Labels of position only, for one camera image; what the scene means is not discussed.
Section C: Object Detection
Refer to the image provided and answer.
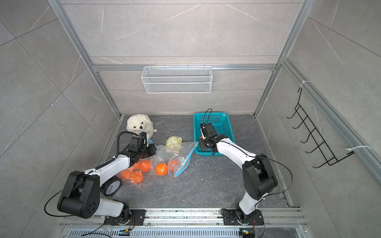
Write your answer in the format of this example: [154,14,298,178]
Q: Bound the clear zip bag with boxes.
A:
[117,144,156,185]
[150,142,198,178]

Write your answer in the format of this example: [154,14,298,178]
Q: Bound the orange one bag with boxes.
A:
[155,163,168,176]

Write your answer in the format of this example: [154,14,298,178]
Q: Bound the orange two bag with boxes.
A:
[167,160,178,172]

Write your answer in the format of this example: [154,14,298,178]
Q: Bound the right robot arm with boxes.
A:
[198,123,291,226]

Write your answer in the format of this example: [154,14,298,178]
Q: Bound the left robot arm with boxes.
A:
[57,132,156,225]

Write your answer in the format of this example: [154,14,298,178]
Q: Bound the orange in left bag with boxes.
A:
[140,160,151,173]

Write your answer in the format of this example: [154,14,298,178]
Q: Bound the teal plastic basket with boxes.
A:
[193,112,235,157]

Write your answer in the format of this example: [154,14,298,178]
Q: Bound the white plush dog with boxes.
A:
[126,114,155,139]

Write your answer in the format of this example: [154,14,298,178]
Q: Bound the yellow tissue packet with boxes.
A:
[166,135,183,149]

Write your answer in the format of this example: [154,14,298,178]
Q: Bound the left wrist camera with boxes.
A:
[140,132,148,147]

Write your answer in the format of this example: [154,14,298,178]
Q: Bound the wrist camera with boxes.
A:
[140,132,148,147]
[200,123,208,137]

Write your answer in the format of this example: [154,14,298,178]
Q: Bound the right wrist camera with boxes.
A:
[200,123,208,137]

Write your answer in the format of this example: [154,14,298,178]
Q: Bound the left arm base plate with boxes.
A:
[104,209,146,226]

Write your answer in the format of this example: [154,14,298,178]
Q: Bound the white wire wall basket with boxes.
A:
[141,66,213,94]

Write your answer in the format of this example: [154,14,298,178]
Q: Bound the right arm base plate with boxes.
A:
[220,208,265,226]

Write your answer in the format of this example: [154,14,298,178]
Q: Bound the aluminium rail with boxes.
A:
[55,208,308,230]

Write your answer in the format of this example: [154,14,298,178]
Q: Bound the black wire hook rack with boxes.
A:
[287,88,355,169]

